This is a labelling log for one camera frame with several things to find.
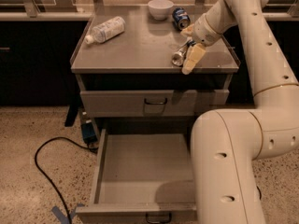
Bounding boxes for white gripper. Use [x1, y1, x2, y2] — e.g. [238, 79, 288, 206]
[180, 12, 223, 75]

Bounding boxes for redbull can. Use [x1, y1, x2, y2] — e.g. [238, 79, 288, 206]
[172, 39, 196, 66]

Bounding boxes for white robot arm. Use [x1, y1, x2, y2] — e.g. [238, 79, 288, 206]
[183, 0, 299, 224]

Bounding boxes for blue pepsi can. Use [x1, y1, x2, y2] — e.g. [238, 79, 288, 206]
[172, 7, 191, 31]

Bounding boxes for closed grey top drawer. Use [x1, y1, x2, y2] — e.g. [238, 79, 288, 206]
[80, 90, 229, 118]

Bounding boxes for grey drawer cabinet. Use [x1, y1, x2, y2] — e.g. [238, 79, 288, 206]
[71, 6, 239, 134]

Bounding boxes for open grey middle drawer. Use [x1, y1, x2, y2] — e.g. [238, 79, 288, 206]
[76, 129, 197, 224]

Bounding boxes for white bowl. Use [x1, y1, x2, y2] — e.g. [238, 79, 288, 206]
[148, 0, 174, 21]

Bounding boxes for clear plastic water bottle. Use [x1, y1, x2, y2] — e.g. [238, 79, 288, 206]
[84, 16, 125, 44]

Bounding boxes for blue power adapter box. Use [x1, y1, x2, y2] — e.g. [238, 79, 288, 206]
[80, 120, 97, 144]

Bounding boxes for blue tape floor mark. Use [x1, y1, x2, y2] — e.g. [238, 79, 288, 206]
[51, 203, 83, 224]

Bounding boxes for black cable left floor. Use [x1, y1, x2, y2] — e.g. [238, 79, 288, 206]
[34, 136, 99, 224]

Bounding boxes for white counter rail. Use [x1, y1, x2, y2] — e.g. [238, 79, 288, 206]
[0, 12, 299, 21]

